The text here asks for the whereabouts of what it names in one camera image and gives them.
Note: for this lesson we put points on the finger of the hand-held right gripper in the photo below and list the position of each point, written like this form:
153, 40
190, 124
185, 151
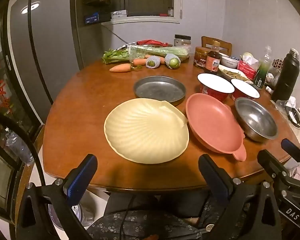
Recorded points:
291, 147
277, 175

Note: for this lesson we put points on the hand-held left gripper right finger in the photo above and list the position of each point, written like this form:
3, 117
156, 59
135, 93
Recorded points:
215, 177

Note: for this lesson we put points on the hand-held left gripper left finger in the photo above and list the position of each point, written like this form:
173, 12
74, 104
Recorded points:
82, 177

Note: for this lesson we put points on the stainless steel bowl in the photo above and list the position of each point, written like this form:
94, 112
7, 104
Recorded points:
256, 118

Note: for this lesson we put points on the red bowl white inside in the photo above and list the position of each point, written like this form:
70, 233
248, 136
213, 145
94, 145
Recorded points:
244, 88
215, 83

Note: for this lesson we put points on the yellow shell-shaped plate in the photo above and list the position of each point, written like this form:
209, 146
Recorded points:
145, 130

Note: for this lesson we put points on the round metal plate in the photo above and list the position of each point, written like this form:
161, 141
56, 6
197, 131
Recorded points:
158, 88

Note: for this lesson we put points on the pink cloth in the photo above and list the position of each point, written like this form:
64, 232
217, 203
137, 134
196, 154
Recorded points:
296, 173

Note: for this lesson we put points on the small white bottle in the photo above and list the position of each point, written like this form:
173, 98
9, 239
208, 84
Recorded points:
269, 89

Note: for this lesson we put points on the black thermos flask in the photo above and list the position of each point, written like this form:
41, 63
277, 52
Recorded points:
286, 77

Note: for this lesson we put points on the clear plastic water bottle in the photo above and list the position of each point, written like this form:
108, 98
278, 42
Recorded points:
17, 145

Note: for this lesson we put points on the plastic bottle of green liquid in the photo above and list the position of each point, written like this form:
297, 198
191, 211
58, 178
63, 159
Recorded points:
262, 72

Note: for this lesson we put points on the red tissue pack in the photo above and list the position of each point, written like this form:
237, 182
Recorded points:
247, 68

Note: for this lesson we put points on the white dish of green vegetables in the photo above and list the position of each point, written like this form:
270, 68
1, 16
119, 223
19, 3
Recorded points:
236, 75

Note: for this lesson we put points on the white ceramic bowl blue print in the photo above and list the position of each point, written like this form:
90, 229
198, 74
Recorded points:
229, 62

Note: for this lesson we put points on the orange carrot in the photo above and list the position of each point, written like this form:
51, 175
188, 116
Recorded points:
120, 68
140, 61

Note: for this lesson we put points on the dark sauce bottle red label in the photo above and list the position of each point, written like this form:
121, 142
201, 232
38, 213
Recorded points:
213, 61

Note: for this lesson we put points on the chili sauce jar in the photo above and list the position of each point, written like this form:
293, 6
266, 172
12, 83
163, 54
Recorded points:
200, 57

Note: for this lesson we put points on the green fruit in foam net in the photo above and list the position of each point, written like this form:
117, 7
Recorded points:
173, 62
152, 62

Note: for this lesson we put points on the glass door with red decoration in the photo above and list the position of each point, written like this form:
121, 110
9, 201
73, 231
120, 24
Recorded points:
0, 85

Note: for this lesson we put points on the grey refrigerator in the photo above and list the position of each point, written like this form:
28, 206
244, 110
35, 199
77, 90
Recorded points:
57, 42

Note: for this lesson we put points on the glass jar with black lid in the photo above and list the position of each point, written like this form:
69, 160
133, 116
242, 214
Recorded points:
182, 40

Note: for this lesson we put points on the celery in plastic bag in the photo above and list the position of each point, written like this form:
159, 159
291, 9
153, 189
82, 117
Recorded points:
150, 51

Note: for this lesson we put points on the red snack bag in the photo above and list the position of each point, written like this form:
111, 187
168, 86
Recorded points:
152, 42

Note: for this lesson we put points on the blue box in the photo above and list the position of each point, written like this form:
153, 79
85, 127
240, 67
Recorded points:
96, 18

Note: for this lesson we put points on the white patterned box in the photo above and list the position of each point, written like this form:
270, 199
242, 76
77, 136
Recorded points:
118, 13

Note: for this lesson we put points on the small bottle on windowsill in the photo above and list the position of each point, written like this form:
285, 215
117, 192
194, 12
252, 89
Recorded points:
170, 12

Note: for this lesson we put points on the white window frame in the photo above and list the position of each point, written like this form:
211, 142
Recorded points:
145, 20

